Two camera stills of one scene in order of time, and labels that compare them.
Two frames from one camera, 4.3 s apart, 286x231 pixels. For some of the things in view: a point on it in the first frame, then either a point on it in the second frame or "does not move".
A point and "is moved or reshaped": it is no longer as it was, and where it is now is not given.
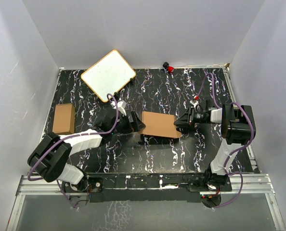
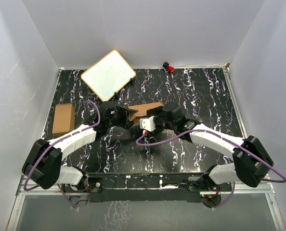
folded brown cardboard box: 64,122 does not move
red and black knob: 166,66 does not move
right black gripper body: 199,118 → 161,121
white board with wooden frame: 109,75 does not move
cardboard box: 160,124 is moved or reshaped
